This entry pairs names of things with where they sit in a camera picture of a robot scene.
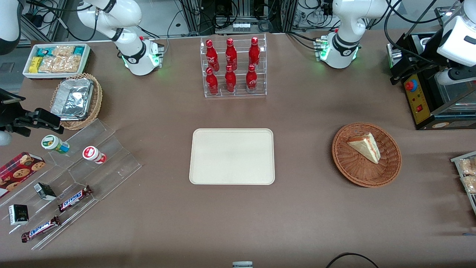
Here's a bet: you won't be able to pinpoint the triangular sandwich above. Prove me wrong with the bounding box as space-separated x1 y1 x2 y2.
347 133 381 165

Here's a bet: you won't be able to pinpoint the clear cracker pack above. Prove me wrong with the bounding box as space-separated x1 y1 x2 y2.
59 55 82 73
457 157 476 176
52 45 76 57
38 56 61 74
461 176 476 194

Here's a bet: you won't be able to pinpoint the oval light wicker basket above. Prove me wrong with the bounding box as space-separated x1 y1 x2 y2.
50 73 103 131

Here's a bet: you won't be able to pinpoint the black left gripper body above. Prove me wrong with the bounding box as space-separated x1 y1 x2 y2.
417 29 449 70

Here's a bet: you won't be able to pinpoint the stacked aluminium foil trays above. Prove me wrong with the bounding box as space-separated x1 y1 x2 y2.
51 78 94 122

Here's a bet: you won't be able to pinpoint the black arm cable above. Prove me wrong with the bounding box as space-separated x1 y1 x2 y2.
25 0 123 42
383 0 461 67

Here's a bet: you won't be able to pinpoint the Snickers chocolate bar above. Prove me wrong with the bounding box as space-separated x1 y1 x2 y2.
58 185 93 213
21 216 61 243

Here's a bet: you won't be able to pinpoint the black cable loop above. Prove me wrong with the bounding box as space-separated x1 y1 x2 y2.
326 252 380 268

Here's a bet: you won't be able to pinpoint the grey metal snack tray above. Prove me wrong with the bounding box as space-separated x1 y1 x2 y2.
450 150 476 217

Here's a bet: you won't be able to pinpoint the beige plastic serving tray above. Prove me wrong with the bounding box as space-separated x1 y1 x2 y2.
189 128 275 185

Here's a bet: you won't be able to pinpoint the red tartan cookie box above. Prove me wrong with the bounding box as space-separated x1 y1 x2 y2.
0 151 46 198

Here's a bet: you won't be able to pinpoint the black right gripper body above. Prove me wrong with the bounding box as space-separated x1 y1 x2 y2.
0 89 36 133

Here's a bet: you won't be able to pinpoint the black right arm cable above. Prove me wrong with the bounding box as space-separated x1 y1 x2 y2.
25 0 123 42

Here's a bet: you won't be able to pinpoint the white plastic snack bin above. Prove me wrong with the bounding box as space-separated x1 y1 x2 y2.
22 43 92 81

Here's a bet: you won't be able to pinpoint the small dark green box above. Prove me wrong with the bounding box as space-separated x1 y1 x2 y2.
8 204 29 226
33 182 57 202

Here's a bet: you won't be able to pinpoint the red cola bottle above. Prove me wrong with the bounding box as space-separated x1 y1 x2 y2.
205 39 220 72
224 66 237 94
248 36 261 68
245 64 258 94
205 67 219 96
225 38 238 70

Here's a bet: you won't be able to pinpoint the green lid white jar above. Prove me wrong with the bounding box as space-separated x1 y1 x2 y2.
41 135 70 154

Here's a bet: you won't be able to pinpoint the black machine yellow panel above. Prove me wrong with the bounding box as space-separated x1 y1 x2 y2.
387 32 476 131

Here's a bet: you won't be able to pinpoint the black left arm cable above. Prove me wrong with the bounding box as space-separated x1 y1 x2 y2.
383 0 461 67

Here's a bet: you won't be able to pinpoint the round brown wicker basket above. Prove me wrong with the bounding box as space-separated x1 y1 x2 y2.
332 122 402 188

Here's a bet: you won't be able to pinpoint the clear acrylic bottle rack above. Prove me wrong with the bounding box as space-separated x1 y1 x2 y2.
200 33 268 98

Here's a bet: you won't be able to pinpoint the red lid white jar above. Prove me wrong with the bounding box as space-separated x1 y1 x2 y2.
82 146 107 165

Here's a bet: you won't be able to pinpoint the aluminium frame with cables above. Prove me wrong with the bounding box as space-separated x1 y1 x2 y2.
175 0 337 37

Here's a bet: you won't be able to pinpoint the clear acrylic tiered shelf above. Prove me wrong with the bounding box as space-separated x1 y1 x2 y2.
0 118 142 251

